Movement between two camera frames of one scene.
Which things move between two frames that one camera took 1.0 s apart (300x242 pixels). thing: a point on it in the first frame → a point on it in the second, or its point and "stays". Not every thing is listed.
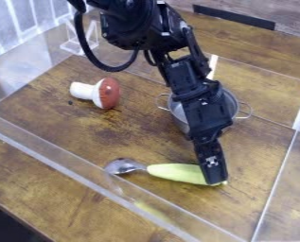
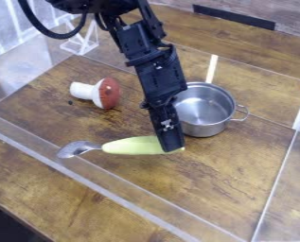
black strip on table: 233,16 stays
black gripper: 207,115 → 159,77
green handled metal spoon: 182,172 → 126,146
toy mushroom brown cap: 103,93 stays
